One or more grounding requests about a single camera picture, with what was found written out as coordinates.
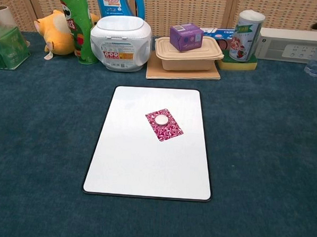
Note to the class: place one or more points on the pink patterned rectangular card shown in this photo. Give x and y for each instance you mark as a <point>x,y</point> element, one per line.
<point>169,133</point>

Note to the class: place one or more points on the white rectangular board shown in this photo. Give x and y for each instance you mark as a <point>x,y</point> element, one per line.
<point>148,165</point>

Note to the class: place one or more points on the white power strip box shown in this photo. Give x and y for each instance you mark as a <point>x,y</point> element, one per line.
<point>279,47</point>

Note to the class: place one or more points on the white strawberry print can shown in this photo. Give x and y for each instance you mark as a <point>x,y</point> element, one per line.
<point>243,38</point>

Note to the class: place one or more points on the yellow green sponge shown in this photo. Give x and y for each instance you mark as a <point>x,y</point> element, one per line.
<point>235,64</point>

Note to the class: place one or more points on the blue Oreo cookie box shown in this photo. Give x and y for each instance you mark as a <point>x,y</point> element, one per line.
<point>224,44</point>

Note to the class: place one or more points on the blue white toothpaste box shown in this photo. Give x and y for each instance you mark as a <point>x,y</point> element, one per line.
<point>221,33</point>

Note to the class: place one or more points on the woven bamboo folding screen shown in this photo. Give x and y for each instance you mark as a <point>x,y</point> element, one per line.
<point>193,9</point>

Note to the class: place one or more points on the small purple carton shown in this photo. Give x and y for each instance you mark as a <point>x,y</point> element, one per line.
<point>185,37</point>

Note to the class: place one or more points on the beige lidded lunch box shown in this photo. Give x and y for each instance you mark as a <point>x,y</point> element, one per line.
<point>188,60</point>

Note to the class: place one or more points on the brown wooden board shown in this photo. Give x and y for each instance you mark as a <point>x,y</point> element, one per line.
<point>182,75</point>

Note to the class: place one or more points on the white wet wipes container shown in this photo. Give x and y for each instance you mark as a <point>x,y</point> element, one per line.
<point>120,42</point>

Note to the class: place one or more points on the blue detergent bottle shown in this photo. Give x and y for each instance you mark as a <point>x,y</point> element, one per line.
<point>114,4</point>

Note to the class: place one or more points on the green Pringles can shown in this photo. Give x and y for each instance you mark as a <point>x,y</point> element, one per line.
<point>78,26</point>

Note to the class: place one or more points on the yellow plush toy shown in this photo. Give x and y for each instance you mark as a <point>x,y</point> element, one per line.
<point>56,31</point>

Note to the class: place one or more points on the teal table cloth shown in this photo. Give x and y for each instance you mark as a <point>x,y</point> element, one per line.
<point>40,144</point>

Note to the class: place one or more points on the green transparent tea box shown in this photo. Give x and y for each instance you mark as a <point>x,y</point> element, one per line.
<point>8,47</point>

